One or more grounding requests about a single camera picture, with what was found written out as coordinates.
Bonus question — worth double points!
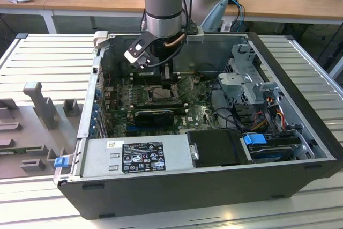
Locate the black graphics card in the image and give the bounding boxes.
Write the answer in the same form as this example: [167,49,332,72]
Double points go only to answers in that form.
[133,109,175,127]

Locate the cpu socket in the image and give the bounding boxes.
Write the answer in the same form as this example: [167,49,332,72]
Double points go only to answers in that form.
[145,84,180,104]

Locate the black cable bundle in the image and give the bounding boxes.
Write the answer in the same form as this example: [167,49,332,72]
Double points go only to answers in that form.
[208,78,254,133]

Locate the hard disk in blue carrier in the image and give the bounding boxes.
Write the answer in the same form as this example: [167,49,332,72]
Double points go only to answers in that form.
[242,133,301,163]

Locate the grey case release handle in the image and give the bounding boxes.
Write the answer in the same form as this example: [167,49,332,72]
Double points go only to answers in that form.
[93,31,108,50]

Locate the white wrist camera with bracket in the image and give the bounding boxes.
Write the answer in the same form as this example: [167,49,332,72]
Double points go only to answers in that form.
[123,32,155,69]

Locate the grey parts rack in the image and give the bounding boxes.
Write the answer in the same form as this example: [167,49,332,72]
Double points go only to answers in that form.
[0,81,84,180]

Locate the blue case latch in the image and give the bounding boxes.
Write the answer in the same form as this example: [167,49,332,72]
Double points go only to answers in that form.
[54,158,69,169]

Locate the blue cable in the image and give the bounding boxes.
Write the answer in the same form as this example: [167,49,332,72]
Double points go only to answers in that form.
[227,0,246,25]

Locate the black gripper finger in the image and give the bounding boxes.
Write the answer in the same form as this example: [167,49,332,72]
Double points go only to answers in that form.
[161,63,175,90]

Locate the green motherboard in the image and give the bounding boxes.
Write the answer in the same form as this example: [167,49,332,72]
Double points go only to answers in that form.
[103,75,223,138]

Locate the short wooden desk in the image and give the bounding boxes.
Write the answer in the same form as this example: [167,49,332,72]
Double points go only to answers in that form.
[0,0,74,35]

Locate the grey power supply unit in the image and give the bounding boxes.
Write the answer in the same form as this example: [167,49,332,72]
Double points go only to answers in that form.
[80,135,195,178]

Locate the black ram stick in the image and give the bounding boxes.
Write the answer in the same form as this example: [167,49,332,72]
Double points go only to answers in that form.
[133,99,188,114]
[133,72,181,85]

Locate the green ram stick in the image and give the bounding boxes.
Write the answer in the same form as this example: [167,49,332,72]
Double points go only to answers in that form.
[0,147,43,157]

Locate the thin metal locking lever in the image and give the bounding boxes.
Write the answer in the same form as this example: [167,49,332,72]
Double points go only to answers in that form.
[141,73,150,92]

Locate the black open pc case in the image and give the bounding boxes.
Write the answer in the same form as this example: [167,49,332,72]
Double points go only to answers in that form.
[53,31,343,220]

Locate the metal drive cage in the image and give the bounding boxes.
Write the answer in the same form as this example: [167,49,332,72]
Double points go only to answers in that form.
[217,42,285,106]

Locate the red and yellow wires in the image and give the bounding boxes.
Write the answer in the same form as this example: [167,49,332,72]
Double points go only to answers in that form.
[253,97,285,130]

